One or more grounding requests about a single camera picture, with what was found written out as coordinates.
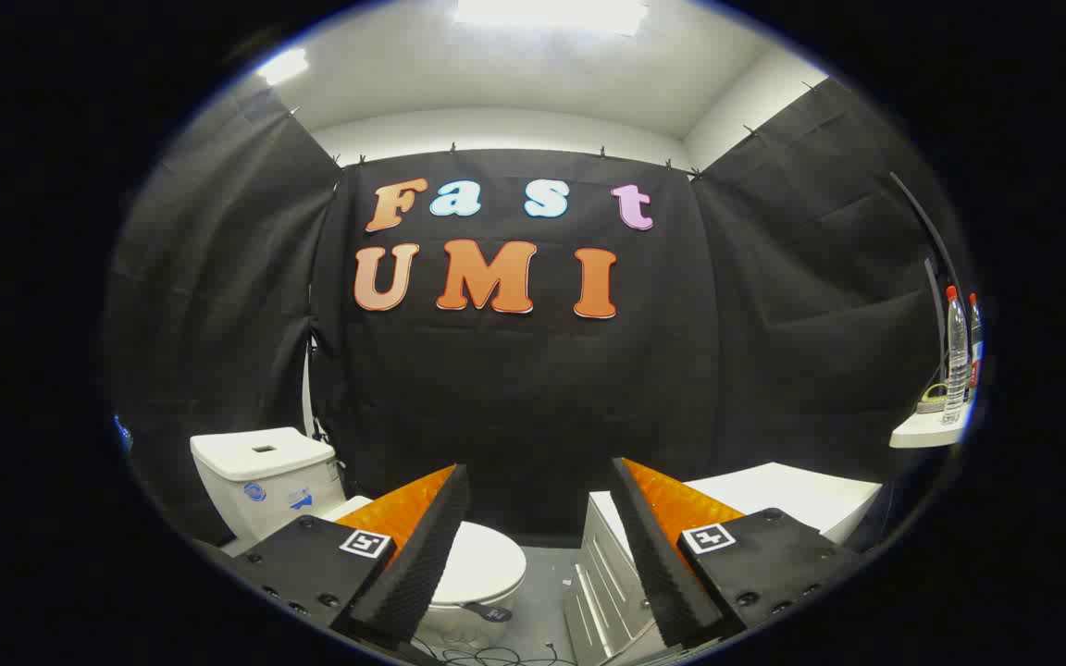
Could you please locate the clear water bottle red cap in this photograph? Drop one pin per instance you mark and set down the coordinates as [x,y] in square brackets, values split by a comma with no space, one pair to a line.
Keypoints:
[957,356]
[976,342]

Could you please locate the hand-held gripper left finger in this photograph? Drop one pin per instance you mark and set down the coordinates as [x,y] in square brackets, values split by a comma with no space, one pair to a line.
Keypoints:
[422,555]

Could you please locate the black backdrop cloth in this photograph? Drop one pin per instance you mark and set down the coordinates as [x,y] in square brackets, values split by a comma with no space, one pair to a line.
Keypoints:
[514,398]

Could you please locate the large ceiling light panel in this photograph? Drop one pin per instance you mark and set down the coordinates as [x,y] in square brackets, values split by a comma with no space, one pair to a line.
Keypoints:
[551,14]

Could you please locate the white wall shelf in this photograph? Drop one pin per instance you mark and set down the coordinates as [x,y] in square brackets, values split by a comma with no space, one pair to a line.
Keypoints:
[926,430]

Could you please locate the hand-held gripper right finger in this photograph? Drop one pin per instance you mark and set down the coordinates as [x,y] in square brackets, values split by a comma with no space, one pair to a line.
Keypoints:
[653,555]

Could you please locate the white toilet lid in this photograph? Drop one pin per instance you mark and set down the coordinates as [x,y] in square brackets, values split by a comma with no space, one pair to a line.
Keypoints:
[487,564]

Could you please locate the small ceiling light panel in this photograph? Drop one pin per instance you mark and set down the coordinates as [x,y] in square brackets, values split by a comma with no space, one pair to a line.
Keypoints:
[283,67]

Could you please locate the white drawer cabinet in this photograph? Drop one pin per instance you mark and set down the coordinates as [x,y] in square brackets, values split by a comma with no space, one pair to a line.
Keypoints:
[787,495]

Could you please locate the dark curved pole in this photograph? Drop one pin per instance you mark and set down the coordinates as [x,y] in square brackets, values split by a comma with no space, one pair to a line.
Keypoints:
[931,227]

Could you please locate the white toilet body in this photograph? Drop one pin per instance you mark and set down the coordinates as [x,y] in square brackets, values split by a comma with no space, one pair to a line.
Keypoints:
[255,481]

